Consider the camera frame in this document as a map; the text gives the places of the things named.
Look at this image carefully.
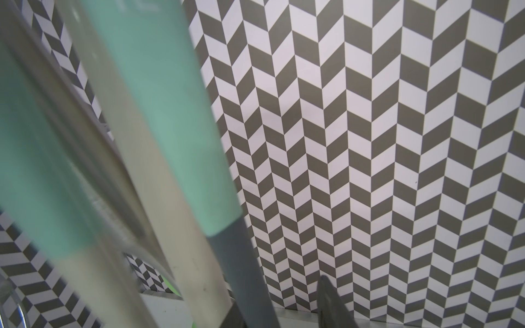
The cream utensil rack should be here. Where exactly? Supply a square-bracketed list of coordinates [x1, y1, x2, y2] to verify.
[1, 1, 231, 327]

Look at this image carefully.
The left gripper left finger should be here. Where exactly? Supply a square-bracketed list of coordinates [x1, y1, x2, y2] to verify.
[220, 302, 246, 328]

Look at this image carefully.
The chrome wire mug tree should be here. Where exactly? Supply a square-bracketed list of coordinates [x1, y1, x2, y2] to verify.
[0, 266, 31, 328]

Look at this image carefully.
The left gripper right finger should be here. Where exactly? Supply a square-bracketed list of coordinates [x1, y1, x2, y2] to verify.
[317, 276, 358, 328]

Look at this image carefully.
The green plastic goblet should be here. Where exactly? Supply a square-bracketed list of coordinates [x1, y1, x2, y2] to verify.
[160, 274, 182, 299]

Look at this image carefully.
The grey spatula mint handle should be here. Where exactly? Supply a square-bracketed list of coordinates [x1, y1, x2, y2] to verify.
[81, 1, 280, 327]

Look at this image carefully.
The cream wide turner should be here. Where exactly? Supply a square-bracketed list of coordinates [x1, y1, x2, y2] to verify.
[1, 46, 156, 327]

